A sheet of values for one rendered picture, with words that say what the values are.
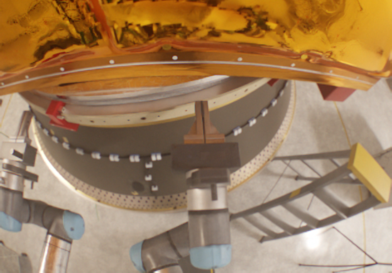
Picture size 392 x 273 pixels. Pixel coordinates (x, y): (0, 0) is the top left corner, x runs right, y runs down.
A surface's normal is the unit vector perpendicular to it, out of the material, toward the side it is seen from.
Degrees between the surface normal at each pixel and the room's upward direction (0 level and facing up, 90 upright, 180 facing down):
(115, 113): 0
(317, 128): 0
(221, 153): 0
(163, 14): 64
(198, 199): 29
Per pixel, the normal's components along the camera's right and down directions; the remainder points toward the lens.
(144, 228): 0.06, -0.43
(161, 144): 0.20, 0.59
